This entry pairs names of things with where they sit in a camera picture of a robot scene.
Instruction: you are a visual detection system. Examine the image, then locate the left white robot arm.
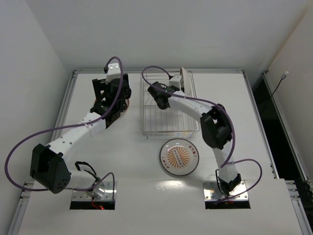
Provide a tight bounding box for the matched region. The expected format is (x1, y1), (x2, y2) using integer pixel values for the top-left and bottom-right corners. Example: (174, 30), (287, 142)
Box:
(30, 73), (132, 194)

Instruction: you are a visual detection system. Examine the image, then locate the metal base plate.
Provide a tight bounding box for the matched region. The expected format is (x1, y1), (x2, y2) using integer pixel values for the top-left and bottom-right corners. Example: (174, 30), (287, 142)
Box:
(71, 181), (117, 203)
(202, 181), (249, 203)

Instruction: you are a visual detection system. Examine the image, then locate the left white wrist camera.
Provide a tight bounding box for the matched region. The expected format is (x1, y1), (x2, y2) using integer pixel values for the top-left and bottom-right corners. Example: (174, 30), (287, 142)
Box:
(106, 63), (121, 84)

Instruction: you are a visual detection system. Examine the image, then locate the floral brown-rim plate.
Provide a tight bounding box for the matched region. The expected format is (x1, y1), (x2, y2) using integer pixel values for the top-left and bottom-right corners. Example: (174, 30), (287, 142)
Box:
(180, 67), (192, 96)
(120, 99), (130, 115)

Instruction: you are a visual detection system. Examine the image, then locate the wire dish rack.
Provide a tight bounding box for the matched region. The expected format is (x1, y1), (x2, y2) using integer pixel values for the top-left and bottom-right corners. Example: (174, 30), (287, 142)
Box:
(140, 67), (200, 139)

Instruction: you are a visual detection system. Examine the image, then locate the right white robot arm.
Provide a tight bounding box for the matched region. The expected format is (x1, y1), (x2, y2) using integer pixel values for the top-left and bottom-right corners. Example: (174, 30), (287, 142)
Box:
(148, 82), (241, 196)

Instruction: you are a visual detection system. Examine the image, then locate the orange sunburst plate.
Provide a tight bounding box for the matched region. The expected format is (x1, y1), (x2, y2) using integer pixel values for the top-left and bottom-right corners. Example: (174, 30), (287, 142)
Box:
(159, 138), (200, 177)

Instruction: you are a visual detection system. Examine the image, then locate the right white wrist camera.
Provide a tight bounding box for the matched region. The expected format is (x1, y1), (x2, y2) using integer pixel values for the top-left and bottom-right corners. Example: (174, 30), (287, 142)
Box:
(169, 74), (183, 89)

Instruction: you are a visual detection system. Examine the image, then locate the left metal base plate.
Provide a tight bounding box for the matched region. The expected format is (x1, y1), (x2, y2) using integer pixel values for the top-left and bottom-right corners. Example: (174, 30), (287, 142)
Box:
(71, 181), (117, 203)

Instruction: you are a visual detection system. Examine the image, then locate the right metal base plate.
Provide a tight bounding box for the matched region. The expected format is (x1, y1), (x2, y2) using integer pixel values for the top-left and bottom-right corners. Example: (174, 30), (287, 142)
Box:
(202, 181), (249, 203)

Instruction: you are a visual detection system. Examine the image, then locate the black wall cable with plug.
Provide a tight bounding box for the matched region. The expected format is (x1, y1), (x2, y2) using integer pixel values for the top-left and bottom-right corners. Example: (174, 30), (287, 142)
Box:
(256, 70), (289, 116)

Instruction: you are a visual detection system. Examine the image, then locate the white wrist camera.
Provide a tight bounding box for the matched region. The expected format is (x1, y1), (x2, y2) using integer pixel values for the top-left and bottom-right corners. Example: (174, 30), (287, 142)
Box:
(106, 63), (121, 84)
(169, 74), (183, 89)

